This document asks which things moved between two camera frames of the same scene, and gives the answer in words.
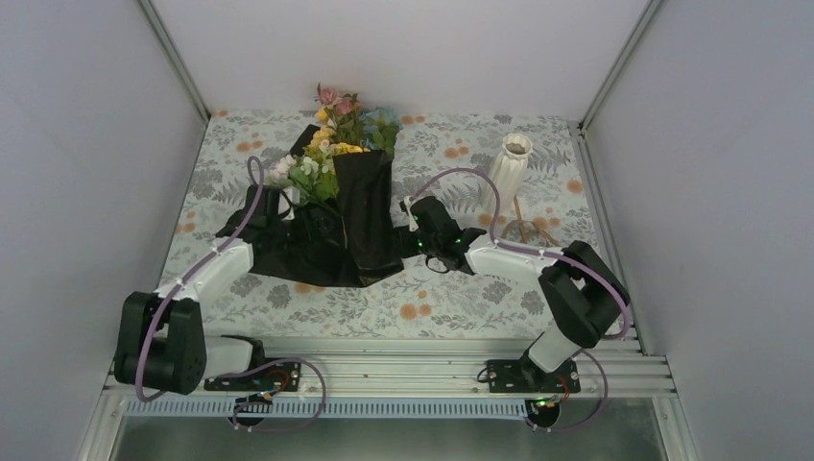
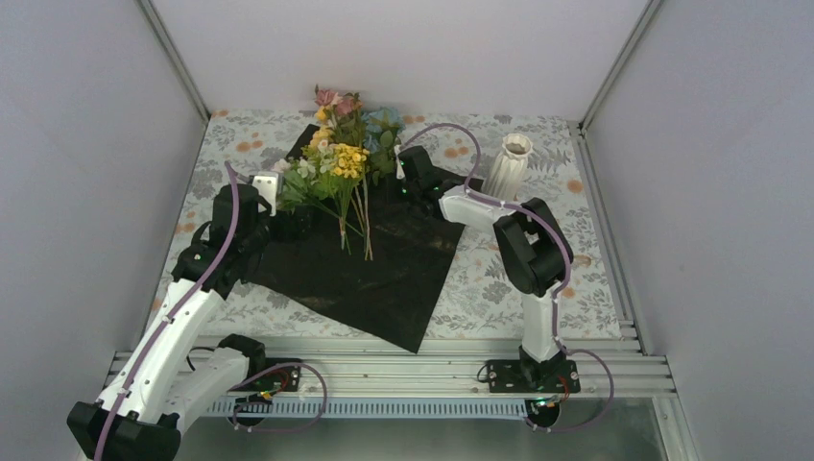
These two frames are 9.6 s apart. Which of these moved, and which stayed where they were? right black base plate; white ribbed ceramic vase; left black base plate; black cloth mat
Moved: black cloth mat
Stayed: white ribbed ceramic vase; right black base plate; left black base plate
